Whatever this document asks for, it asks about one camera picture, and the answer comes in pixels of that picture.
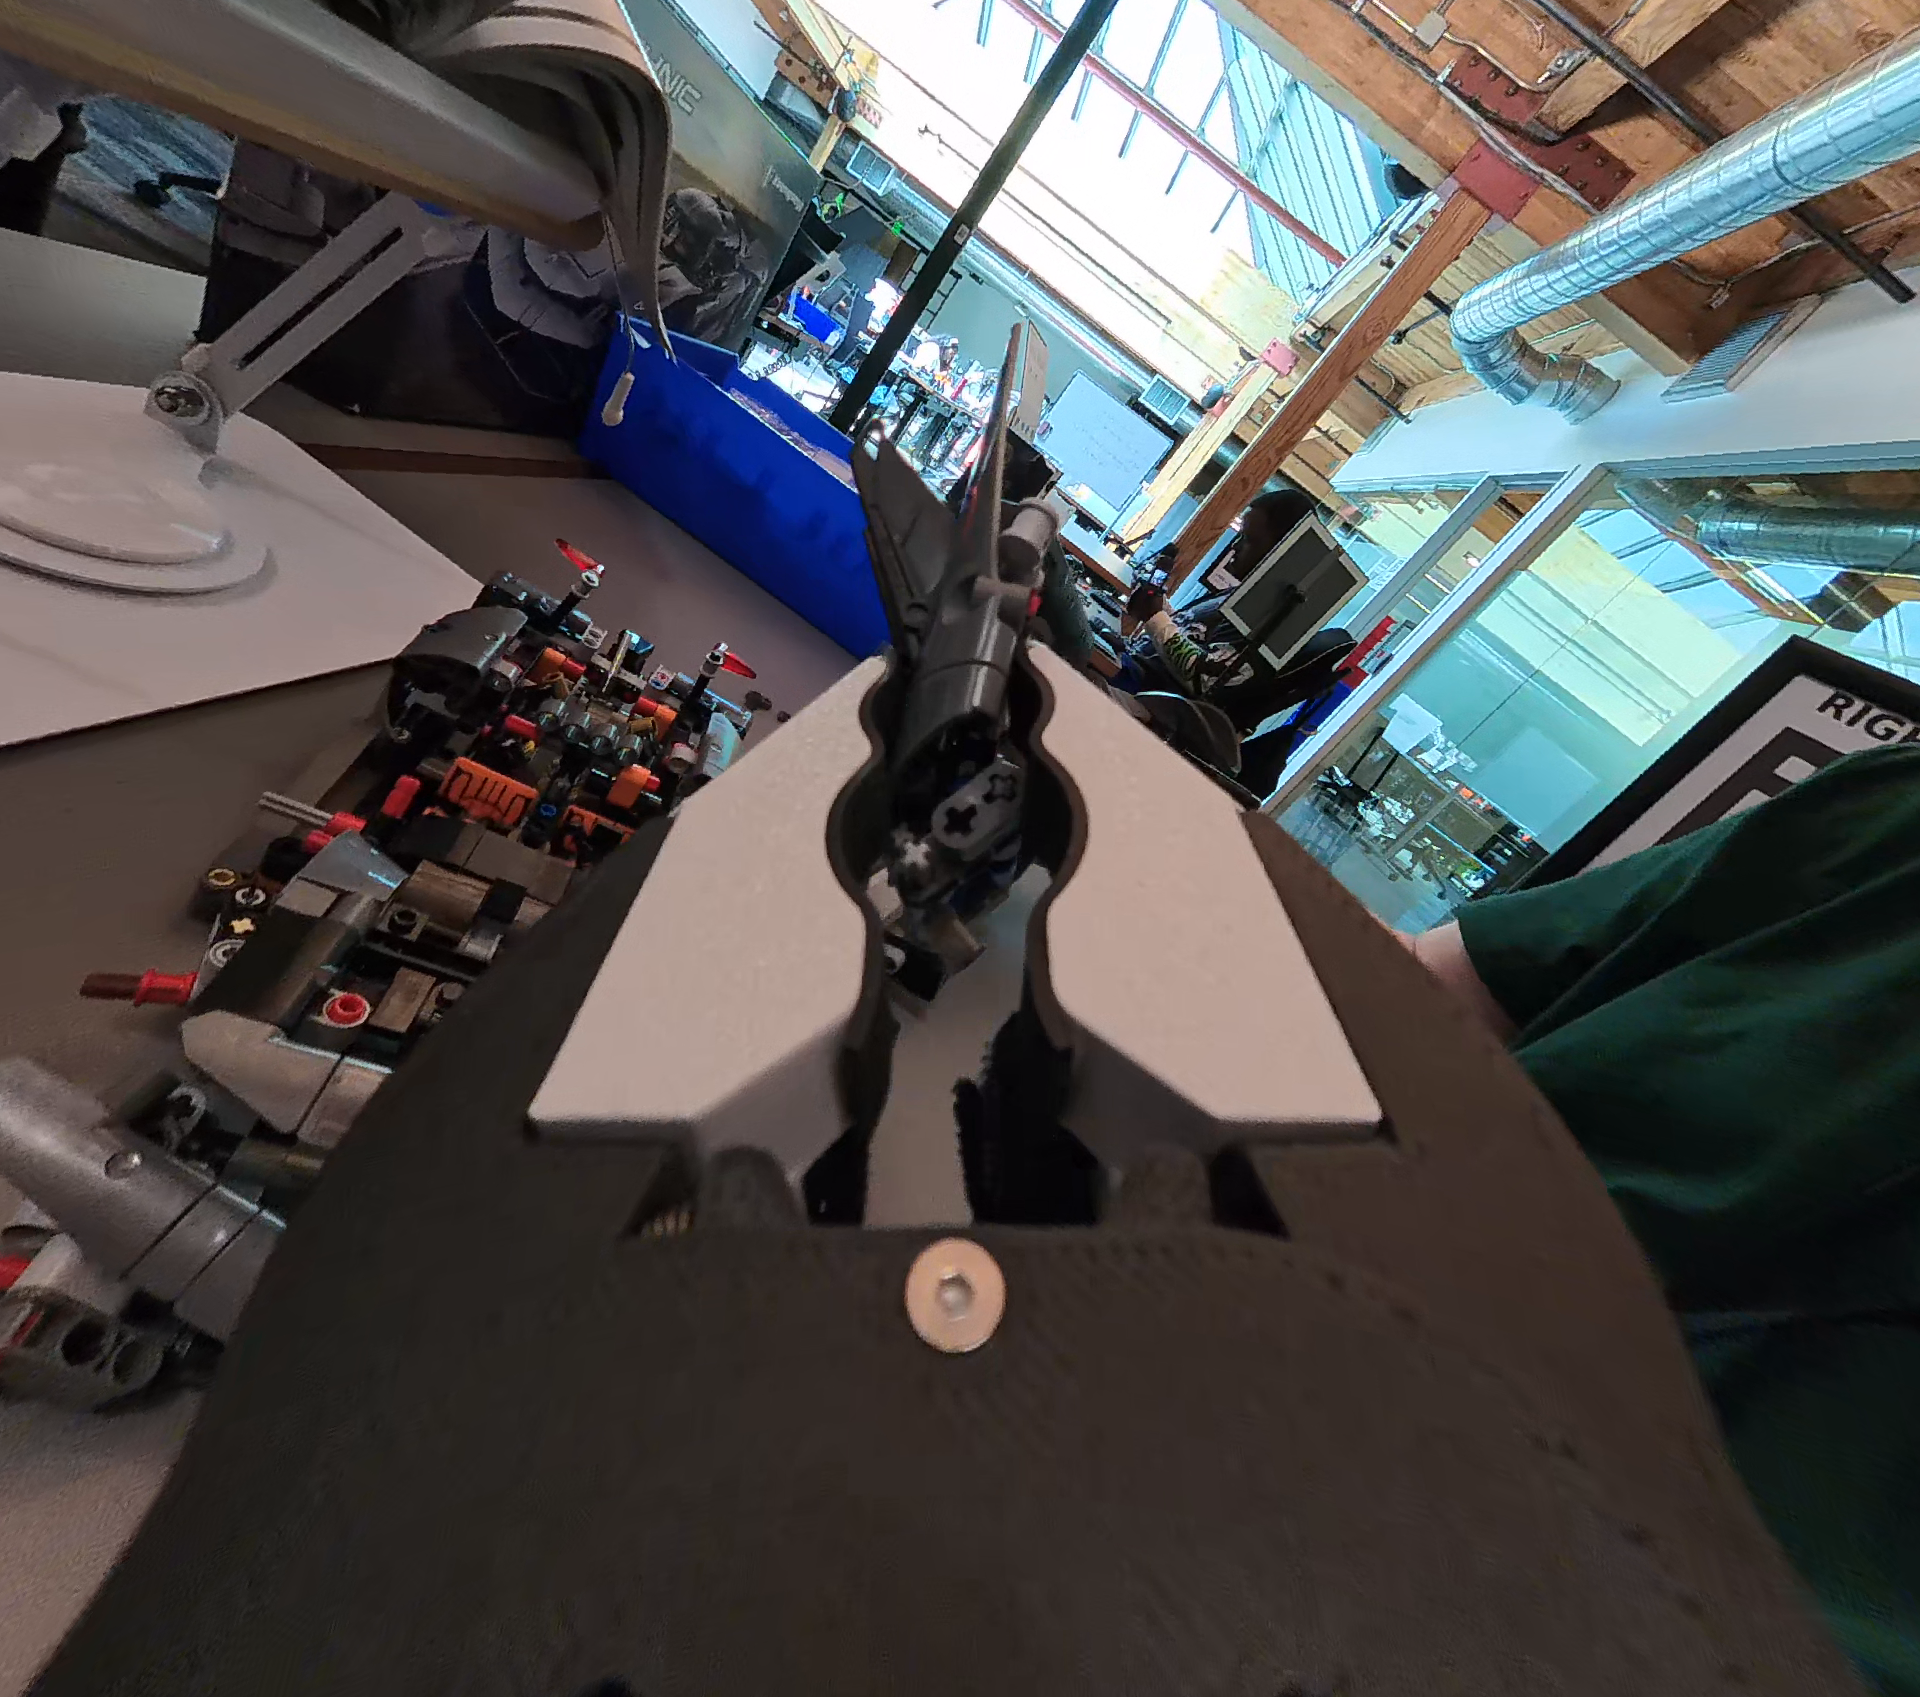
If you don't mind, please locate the black pole with round disc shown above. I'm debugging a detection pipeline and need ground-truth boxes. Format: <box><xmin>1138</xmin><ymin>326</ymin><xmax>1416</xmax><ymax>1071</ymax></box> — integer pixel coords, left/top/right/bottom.
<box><xmin>828</xmin><ymin>0</ymin><xmax>1326</xmax><ymax>435</ymax></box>

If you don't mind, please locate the blue storage bin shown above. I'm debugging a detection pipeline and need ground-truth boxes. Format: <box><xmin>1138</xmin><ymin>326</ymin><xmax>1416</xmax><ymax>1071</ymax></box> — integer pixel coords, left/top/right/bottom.
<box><xmin>575</xmin><ymin>321</ymin><xmax>898</xmax><ymax>659</ymax></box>

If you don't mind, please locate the silver air duct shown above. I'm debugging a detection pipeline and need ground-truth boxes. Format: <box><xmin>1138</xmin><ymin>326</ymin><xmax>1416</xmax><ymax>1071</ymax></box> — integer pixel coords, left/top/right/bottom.
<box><xmin>1444</xmin><ymin>29</ymin><xmax>1920</xmax><ymax>427</ymax></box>

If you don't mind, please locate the framed black white sign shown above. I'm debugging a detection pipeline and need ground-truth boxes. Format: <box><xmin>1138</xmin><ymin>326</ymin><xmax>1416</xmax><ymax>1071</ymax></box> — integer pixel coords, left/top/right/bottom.
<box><xmin>1518</xmin><ymin>633</ymin><xmax>1920</xmax><ymax>899</ymax></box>

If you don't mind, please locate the person's green shirt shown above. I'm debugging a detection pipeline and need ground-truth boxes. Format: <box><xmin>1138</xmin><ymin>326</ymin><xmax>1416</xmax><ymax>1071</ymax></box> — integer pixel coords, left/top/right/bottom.
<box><xmin>1451</xmin><ymin>741</ymin><xmax>1920</xmax><ymax>1692</ymax></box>

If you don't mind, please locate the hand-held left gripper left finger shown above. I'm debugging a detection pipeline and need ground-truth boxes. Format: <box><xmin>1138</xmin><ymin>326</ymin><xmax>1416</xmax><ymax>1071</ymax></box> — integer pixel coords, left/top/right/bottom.
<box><xmin>527</xmin><ymin>659</ymin><xmax>919</xmax><ymax>1227</ymax></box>

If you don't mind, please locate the grey blue lego wing assembly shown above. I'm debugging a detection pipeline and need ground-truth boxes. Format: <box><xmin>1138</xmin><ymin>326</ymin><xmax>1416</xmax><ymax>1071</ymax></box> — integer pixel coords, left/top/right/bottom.
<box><xmin>846</xmin><ymin>317</ymin><xmax>1078</xmax><ymax>997</ymax></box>

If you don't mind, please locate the computer monitor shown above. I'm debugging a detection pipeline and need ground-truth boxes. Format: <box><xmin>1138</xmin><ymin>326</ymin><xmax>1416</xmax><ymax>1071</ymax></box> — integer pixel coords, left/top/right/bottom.
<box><xmin>1211</xmin><ymin>509</ymin><xmax>1369</xmax><ymax>674</ymax></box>

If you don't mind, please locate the large lego car chassis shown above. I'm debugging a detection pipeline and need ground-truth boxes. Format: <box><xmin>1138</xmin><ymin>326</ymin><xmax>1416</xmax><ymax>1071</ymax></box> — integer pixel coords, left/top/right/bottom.
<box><xmin>0</xmin><ymin>535</ymin><xmax>761</xmax><ymax>1416</ymax></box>

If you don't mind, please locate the white book stand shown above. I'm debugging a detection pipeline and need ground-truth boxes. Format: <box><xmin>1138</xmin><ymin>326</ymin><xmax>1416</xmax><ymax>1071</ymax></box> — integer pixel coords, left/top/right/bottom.
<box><xmin>0</xmin><ymin>0</ymin><xmax>605</xmax><ymax>748</ymax></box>

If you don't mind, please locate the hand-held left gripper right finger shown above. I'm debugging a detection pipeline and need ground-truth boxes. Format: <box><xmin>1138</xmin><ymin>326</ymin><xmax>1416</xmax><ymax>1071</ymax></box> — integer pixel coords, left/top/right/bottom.
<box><xmin>959</xmin><ymin>644</ymin><xmax>1385</xmax><ymax>1227</ymax></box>

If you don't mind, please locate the dark printed lego box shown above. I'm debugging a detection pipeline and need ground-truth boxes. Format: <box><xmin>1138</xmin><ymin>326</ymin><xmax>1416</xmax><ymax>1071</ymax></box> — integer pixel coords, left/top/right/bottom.
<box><xmin>193</xmin><ymin>0</ymin><xmax>822</xmax><ymax>427</ymax></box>

